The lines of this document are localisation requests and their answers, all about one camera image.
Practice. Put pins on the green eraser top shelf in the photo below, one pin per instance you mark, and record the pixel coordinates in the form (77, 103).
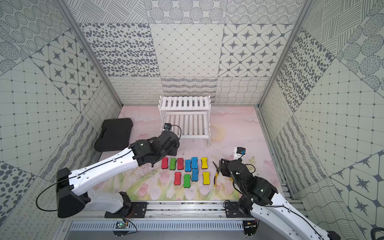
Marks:
(173, 163)

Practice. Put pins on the red eraser shelf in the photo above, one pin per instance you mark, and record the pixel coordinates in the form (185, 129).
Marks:
(177, 179)
(165, 163)
(180, 163)

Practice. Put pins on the white wooden two-tier shelf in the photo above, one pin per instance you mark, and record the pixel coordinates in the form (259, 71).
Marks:
(190, 116)

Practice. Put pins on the yellow eraser top shelf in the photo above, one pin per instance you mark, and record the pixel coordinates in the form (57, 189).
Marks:
(204, 163)

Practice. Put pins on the red eraser top shelf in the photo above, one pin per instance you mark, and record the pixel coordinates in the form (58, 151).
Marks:
(180, 163)
(165, 163)

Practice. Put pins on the black plastic tool case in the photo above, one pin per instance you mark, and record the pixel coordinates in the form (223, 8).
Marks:
(115, 135)

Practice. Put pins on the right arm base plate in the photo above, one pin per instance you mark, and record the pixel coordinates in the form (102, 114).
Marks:
(234, 210)

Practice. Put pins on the blue eraser top shelf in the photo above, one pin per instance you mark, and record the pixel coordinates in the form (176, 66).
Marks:
(194, 163)
(188, 165)

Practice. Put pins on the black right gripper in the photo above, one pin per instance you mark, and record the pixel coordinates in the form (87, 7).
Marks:
(224, 169)

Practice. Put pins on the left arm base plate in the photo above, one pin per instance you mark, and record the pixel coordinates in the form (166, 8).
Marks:
(135, 210)

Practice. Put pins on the white cable duct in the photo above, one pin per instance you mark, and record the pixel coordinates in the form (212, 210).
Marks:
(157, 225)

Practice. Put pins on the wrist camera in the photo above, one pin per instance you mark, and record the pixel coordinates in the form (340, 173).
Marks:
(239, 153)
(167, 126)

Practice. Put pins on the blue eraser shelf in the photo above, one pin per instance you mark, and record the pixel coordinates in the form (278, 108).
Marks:
(188, 165)
(195, 175)
(194, 163)

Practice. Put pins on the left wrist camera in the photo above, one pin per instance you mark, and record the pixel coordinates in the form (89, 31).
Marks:
(167, 126)

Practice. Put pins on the green eraser shelf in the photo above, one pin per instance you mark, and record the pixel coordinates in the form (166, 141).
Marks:
(173, 163)
(187, 181)

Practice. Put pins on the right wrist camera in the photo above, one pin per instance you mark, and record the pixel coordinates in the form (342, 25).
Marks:
(239, 153)

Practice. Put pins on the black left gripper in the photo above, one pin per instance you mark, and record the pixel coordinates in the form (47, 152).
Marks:
(171, 144)

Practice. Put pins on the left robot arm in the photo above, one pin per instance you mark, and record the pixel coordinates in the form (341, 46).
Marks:
(74, 189)

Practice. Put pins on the yellow handled pliers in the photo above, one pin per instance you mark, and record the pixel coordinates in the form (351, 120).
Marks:
(217, 174)

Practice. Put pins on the aluminium mounting rail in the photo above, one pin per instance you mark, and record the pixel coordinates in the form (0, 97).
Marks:
(189, 210)

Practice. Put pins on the yellow eraser shelf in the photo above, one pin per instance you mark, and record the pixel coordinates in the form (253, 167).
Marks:
(204, 163)
(206, 178)

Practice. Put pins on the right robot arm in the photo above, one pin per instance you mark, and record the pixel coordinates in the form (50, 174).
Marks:
(262, 201)

